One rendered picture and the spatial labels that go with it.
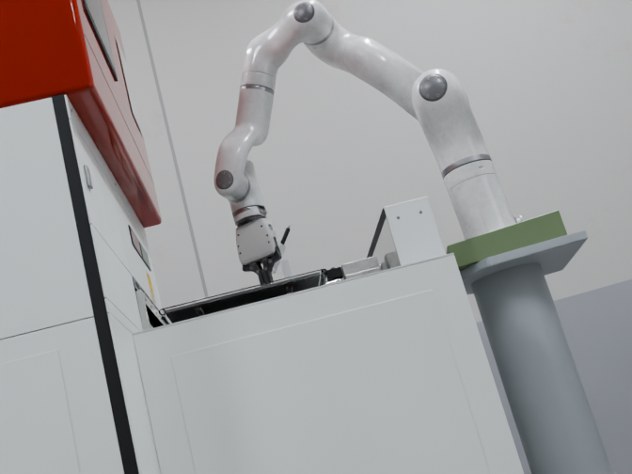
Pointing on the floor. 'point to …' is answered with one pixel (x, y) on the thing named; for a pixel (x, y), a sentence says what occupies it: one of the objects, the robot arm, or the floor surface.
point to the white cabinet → (331, 384)
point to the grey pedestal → (537, 356)
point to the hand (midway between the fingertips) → (266, 280)
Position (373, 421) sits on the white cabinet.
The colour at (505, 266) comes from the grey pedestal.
